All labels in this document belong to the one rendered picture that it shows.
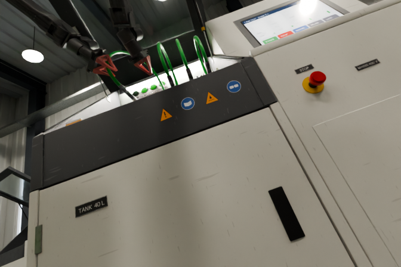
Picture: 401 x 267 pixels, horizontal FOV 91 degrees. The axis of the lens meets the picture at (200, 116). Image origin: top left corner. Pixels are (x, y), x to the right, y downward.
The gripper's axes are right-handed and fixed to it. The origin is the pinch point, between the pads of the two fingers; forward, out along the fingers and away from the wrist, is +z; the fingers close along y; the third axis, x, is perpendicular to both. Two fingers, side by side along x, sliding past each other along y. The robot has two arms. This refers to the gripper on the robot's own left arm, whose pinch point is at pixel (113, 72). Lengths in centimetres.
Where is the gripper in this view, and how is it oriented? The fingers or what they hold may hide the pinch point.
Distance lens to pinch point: 89.9
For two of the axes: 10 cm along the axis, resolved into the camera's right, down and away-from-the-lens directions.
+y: -5.2, 6.8, 5.2
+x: -2.4, 4.7, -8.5
